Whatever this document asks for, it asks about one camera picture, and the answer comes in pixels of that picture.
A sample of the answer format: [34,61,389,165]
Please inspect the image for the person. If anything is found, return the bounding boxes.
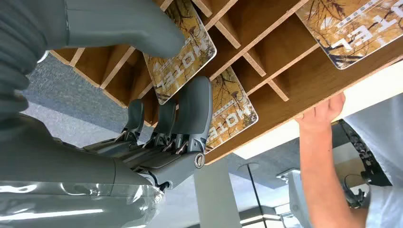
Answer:
[343,93,403,228]

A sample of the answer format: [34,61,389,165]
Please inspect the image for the wooden slotted card rack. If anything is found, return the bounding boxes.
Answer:
[48,0,403,166]

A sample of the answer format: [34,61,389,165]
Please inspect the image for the white device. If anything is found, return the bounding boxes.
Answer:
[277,169,312,228]

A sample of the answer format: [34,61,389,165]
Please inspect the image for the black pole with round disc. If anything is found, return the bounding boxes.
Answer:
[237,162,268,228]

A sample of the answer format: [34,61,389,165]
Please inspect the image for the grey ribbed right arm sleeve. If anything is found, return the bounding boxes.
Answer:
[0,0,69,126]

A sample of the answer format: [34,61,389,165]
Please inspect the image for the white pillar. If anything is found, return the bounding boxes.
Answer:
[193,159,242,228]

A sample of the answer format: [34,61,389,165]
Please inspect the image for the black patterned strap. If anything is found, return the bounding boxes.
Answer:
[338,119,393,187]

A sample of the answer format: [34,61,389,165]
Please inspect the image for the black cable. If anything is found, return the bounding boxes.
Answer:
[342,174,367,209]

